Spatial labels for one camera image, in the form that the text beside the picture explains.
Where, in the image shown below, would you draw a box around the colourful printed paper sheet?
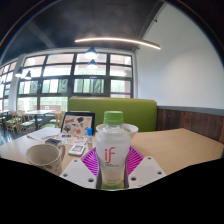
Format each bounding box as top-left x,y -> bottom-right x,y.
59,133 -> 88,146

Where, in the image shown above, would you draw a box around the clear green-capped drink bottle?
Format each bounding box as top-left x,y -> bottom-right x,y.
94,110 -> 132,191

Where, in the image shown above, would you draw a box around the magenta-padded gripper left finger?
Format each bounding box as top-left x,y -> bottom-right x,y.
61,147 -> 101,190

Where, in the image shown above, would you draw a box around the black tablet with stickers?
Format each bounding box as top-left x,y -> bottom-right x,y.
60,111 -> 96,138

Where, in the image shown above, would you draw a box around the green upholstered bench backrest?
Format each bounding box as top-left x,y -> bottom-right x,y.
67,96 -> 158,133

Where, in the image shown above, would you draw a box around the group of pendant ceiling lamps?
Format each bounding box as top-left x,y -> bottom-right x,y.
14,46 -> 99,81

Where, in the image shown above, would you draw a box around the white bowl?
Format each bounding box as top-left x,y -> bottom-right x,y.
95,123 -> 139,141

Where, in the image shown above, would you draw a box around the small white flat device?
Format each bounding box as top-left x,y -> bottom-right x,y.
68,143 -> 87,157

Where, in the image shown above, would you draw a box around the long curved ceiling light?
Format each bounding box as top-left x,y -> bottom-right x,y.
74,36 -> 162,51

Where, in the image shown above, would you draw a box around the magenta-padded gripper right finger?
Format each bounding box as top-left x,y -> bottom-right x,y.
125,146 -> 167,190

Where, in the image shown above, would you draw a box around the small blue-capped bottle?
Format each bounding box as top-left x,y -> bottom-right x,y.
86,127 -> 93,144

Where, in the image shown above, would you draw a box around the white paper sheets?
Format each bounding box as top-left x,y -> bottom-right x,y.
26,126 -> 63,143

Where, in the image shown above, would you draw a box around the group of wooden green-seat chairs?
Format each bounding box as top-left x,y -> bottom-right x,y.
0,109 -> 66,134

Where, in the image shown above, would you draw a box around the white printed cup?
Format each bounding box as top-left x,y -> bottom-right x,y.
25,143 -> 67,177

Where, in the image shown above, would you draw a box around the light wooden dining table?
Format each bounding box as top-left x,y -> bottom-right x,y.
23,109 -> 56,131

